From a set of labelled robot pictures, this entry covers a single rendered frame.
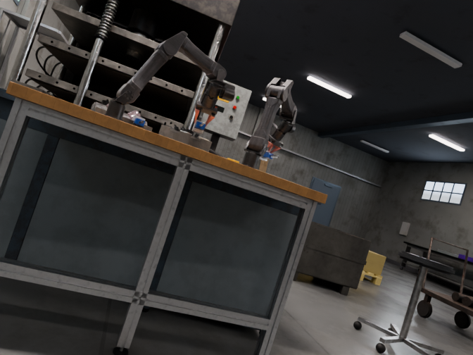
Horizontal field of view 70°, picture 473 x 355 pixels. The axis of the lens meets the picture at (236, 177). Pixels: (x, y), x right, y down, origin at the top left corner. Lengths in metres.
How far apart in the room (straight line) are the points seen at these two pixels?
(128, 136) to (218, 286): 0.90
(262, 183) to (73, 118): 0.72
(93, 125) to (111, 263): 0.74
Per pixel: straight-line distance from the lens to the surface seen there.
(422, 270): 2.76
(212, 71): 1.57
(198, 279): 1.75
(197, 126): 1.59
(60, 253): 1.78
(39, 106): 1.29
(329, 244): 3.75
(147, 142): 1.24
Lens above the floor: 0.69
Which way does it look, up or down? 2 degrees up
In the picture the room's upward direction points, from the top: 18 degrees clockwise
